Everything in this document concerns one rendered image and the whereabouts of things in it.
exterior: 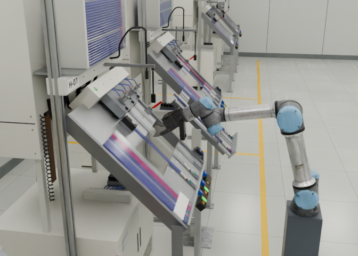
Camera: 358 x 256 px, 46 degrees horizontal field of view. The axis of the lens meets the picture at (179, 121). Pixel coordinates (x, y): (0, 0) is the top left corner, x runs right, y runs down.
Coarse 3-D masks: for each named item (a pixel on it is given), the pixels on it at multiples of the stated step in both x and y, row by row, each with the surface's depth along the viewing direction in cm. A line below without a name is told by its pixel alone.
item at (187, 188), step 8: (176, 152) 234; (184, 152) 242; (176, 160) 227; (184, 160) 234; (192, 160) 242; (168, 168) 214; (184, 168) 227; (192, 168) 235; (200, 168) 242; (168, 176) 208; (176, 176) 214; (192, 176) 228; (176, 184) 208; (184, 184) 215; (192, 184) 221; (184, 192) 209; (192, 192) 215
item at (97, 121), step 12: (84, 108) 193; (96, 108) 201; (132, 108) 230; (144, 108) 242; (84, 120) 186; (96, 120) 193; (108, 120) 202; (144, 120) 231; (96, 132) 187; (108, 132) 194; (120, 132) 203; (132, 132) 211; (144, 132) 222; (132, 144) 203
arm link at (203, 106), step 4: (208, 96) 216; (200, 100) 214; (204, 100) 213; (208, 100) 212; (192, 104) 216; (196, 104) 214; (200, 104) 213; (204, 104) 213; (208, 104) 212; (212, 104) 214; (192, 108) 215; (196, 108) 214; (200, 108) 213; (204, 108) 213; (208, 108) 213; (212, 108) 214; (192, 112) 215; (196, 112) 215; (200, 112) 214; (204, 112) 214; (208, 112) 214; (196, 116) 216; (200, 116) 216; (204, 116) 214
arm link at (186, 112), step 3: (183, 108) 219; (186, 108) 217; (189, 108) 216; (183, 111) 217; (186, 111) 216; (189, 111) 215; (183, 114) 217; (186, 114) 216; (189, 114) 215; (192, 114) 215; (186, 117) 216; (189, 117) 216; (192, 117) 216; (189, 120) 218
